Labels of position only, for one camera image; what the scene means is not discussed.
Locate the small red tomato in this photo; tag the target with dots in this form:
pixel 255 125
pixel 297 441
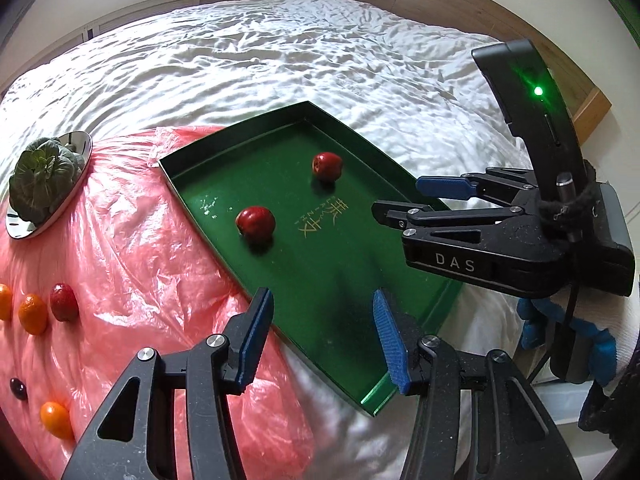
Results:
pixel 327 166

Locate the green leafy vegetable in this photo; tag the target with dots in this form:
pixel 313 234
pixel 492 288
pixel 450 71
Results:
pixel 43 176

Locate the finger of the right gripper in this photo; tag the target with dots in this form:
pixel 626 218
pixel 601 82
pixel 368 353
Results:
pixel 485 186
pixel 402 216

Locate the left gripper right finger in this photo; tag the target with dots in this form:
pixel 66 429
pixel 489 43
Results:
pixel 513 436

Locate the blue gloved holder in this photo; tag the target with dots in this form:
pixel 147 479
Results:
pixel 580 350

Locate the wooden headboard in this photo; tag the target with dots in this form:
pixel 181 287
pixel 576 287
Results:
pixel 585 102

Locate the smooth orange front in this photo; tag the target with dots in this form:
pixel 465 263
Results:
pixel 56 420

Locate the black camera mount green light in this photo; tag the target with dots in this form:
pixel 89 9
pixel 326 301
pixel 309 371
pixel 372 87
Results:
pixel 534 110

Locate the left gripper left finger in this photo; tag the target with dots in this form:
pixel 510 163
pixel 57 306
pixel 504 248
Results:
pixel 132 434

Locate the black white striped plate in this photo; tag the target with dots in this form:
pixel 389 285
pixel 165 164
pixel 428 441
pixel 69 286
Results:
pixel 19 229

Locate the white bed sheet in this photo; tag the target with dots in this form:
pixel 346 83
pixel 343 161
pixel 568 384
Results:
pixel 412 90

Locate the dark purple plum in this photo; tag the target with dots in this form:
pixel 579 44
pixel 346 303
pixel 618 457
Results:
pixel 18 389

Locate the pink plastic sheet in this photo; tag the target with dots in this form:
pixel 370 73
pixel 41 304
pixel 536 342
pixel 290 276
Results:
pixel 142 277

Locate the red apple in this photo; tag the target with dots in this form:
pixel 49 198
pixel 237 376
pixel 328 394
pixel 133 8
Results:
pixel 63 303
pixel 255 223

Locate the green rectangular tray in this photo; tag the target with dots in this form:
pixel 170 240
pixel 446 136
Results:
pixel 327 255

